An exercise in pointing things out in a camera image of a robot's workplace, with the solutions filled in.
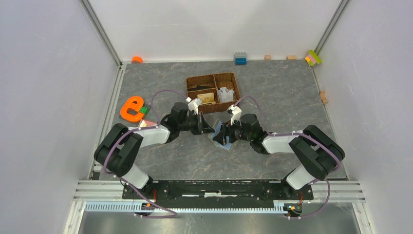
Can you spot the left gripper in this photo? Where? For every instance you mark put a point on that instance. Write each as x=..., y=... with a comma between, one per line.
x=201, y=124

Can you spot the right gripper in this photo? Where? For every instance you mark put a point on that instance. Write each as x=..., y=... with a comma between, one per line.
x=221, y=137

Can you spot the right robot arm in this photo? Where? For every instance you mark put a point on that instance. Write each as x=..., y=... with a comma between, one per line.
x=318, y=154

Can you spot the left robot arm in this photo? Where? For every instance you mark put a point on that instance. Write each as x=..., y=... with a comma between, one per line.
x=118, y=150

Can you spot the yellow card in basket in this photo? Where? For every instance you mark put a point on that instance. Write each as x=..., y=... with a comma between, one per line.
x=206, y=97

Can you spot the white cards in basket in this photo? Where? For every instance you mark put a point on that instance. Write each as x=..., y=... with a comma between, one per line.
x=225, y=94

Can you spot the brown wicker divided basket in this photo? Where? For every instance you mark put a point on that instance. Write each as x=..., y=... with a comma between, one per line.
x=215, y=81

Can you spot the black item in basket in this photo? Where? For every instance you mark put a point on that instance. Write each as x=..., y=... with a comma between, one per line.
x=198, y=87

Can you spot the green toy block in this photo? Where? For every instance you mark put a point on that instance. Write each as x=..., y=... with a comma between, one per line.
x=144, y=110

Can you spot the blue grey toy brick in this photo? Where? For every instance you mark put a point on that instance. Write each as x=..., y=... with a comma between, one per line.
x=240, y=58

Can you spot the orange plastic tape dispenser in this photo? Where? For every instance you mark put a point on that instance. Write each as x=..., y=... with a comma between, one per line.
x=130, y=111

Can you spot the orange round cap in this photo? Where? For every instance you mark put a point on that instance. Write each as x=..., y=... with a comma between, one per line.
x=136, y=59

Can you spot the wooden arch block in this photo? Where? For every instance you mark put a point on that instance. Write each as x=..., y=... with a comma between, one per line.
x=323, y=97

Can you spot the multicolour toy brick stack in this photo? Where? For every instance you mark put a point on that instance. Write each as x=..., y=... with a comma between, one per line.
x=312, y=58

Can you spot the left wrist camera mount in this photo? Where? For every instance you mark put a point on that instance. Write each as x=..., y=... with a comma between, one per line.
x=193, y=104

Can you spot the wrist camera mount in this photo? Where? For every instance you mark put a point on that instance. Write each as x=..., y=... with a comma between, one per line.
x=235, y=113
x=193, y=104

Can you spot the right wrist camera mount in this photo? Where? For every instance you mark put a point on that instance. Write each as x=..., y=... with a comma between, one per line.
x=235, y=113

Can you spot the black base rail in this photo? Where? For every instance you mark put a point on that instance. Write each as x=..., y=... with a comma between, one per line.
x=256, y=193

